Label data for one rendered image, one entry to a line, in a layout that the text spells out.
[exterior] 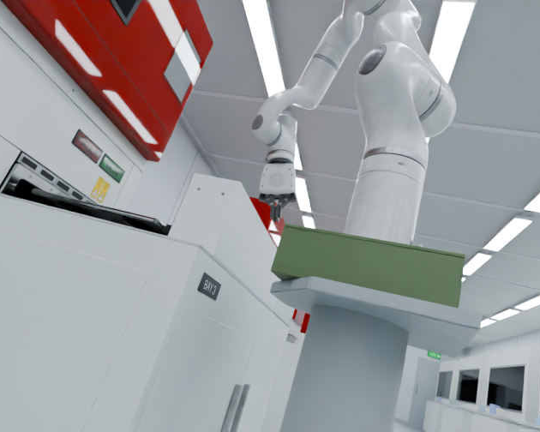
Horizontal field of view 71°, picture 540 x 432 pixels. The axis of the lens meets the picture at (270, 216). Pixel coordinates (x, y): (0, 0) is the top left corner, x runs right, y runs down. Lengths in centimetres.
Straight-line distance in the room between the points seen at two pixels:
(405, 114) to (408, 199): 16
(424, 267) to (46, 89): 98
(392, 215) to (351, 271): 15
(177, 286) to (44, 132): 71
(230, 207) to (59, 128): 67
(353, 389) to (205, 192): 39
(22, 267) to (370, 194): 58
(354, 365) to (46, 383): 43
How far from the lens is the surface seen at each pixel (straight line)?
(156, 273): 58
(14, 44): 111
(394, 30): 98
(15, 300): 71
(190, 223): 66
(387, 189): 68
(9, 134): 111
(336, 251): 57
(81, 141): 125
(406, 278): 55
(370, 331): 60
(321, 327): 61
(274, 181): 108
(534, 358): 726
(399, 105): 75
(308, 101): 117
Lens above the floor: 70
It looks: 19 degrees up
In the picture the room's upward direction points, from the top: 18 degrees clockwise
